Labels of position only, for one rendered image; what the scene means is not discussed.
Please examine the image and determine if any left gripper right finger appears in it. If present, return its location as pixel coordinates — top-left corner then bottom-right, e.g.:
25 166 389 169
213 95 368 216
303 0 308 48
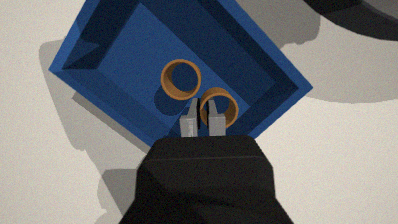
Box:
200 98 226 137

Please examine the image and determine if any blue crate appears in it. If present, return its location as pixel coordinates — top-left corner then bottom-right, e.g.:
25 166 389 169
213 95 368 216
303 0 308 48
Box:
48 0 314 148

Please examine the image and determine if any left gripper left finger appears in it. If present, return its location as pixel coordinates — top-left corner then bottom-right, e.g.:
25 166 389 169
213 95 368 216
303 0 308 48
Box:
179 98 201 139

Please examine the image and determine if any bronze bushing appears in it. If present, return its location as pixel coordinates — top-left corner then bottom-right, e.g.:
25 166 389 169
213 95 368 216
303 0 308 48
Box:
160 58 203 101
198 87 240 131

